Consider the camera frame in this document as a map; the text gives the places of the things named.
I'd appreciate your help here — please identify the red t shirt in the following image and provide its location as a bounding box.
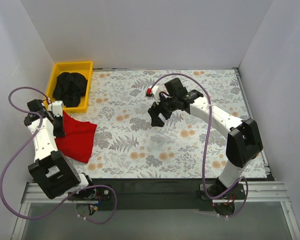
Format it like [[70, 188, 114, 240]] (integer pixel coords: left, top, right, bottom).
[[55, 111, 98, 164]]

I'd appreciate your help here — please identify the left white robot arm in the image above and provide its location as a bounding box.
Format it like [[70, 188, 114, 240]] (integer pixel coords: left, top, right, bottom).
[[24, 99, 97, 200]]

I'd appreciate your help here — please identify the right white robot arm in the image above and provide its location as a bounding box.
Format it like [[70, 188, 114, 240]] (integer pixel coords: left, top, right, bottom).
[[145, 73, 263, 200]]

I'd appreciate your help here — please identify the black crumpled t shirt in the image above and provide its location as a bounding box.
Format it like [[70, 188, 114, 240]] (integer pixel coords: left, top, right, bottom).
[[52, 72, 88, 108]]

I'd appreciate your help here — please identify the floral patterned table mat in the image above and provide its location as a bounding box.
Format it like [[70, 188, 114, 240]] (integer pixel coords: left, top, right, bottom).
[[71, 69, 250, 178]]

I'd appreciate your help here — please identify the yellow plastic bin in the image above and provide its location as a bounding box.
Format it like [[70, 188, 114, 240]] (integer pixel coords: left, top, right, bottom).
[[46, 61, 93, 114]]

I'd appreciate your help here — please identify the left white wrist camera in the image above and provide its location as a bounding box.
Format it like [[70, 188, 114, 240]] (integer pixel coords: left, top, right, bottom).
[[48, 100, 64, 118]]

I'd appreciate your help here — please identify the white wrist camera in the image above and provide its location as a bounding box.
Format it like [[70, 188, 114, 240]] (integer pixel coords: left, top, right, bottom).
[[145, 86, 161, 104], [48, 100, 64, 118]]

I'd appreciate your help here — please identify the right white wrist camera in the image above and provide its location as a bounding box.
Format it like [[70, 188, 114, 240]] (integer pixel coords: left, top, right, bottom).
[[145, 86, 161, 104]]

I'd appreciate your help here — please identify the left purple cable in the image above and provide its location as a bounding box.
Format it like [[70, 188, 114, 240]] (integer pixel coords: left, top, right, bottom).
[[0, 86, 118, 225]]

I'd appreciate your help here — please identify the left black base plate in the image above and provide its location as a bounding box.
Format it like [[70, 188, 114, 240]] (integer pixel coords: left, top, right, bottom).
[[69, 185, 113, 201]]

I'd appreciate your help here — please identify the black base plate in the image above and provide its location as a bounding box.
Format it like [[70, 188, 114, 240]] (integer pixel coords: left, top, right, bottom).
[[197, 183, 247, 201], [69, 185, 113, 201]]

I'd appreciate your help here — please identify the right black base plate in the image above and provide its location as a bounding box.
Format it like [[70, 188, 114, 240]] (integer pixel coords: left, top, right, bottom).
[[197, 183, 247, 201]]

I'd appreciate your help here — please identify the aluminium frame rail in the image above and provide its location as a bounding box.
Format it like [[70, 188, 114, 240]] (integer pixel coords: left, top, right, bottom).
[[22, 178, 290, 203]]

